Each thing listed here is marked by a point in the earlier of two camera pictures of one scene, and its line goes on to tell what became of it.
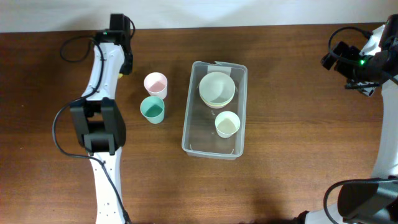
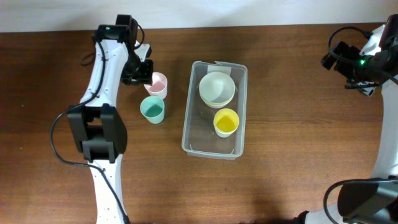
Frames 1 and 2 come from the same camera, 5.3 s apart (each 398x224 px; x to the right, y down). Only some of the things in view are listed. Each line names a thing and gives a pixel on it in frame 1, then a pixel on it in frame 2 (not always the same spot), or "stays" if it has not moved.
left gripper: x=129 y=67 -> x=145 y=78
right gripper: x=365 y=88 stays
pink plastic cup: x=156 y=84 stays
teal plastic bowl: x=220 y=102 stays
